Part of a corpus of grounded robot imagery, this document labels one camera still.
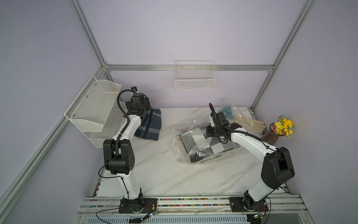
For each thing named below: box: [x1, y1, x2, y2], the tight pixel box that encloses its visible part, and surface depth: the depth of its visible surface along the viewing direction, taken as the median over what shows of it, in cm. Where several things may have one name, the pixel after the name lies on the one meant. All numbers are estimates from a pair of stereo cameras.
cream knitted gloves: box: [234, 114, 266, 134], surface depth 110 cm
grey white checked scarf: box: [179, 133, 241, 163], surface depth 88 cm
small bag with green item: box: [218, 98, 242, 124], surface depth 115 cm
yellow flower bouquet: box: [270, 114, 296, 139], surface depth 80 cm
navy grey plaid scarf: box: [134, 106, 162, 141], surface depth 104 cm
